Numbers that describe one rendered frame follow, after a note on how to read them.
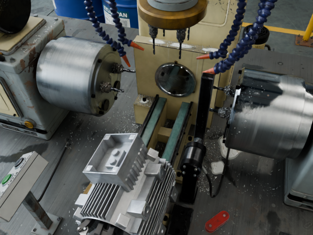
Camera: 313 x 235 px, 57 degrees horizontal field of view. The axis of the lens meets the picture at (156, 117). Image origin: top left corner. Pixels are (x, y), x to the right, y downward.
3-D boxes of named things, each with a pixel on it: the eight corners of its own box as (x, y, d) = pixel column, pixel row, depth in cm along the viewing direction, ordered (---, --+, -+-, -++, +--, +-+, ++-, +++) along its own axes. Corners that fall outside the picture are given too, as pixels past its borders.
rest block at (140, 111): (140, 113, 121) (138, 91, 112) (156, 116, 120) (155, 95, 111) (135, 123, 118) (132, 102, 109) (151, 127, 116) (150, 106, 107)
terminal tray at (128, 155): (117, 151, 79) (105, 133, 74) (151, 152, 73) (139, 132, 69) (97, 190, 71) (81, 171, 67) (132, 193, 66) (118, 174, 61)
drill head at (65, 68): (53, 70, 123) (34, 15, 104) (134, 87, 115) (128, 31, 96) (17, 111, 107) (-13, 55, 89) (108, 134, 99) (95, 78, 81)
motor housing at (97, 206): (130, 183, 90) (99, 142, 79) (186, 188, 80) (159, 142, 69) (100, 247, 77) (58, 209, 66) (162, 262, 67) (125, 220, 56)
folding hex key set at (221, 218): (223, 210, 92) (224, 208, 91) (230, 219, 90) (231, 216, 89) (202, 226, 89) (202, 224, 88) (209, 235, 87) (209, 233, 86)
